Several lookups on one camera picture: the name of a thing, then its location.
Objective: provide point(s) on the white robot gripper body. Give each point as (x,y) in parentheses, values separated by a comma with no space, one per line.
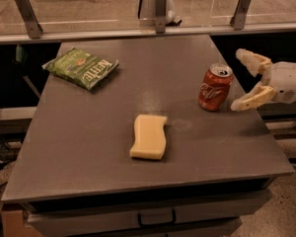
(287,80)

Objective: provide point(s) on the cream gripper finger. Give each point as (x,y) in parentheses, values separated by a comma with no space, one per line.
(257,97)
(255,63)

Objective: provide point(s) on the red coke can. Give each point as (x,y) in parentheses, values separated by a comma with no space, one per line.
(215,87)

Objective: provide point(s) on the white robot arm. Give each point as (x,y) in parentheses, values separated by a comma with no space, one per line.
(277,83)

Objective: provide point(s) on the yellow sponge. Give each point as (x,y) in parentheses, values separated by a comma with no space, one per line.
(149,137)

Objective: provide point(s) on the grey cabinet drawer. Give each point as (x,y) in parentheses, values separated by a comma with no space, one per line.
(215,216)

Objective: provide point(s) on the green Kettle chips bag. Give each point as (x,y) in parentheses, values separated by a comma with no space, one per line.
(81,68)

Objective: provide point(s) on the horizontal metal rail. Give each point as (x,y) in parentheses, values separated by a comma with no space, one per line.
(150,32)

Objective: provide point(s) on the right metal rail bracket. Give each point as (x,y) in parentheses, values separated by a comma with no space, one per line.
(240,15)

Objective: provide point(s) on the metal rail bracket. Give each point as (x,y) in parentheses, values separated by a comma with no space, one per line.
(160,16)
(28,15)
(240,15)

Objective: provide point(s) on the middle metal rail bracket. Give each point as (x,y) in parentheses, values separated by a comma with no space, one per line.
(160,16)

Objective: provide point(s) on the left metal rail bracket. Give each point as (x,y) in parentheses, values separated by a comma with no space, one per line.
(28,15)

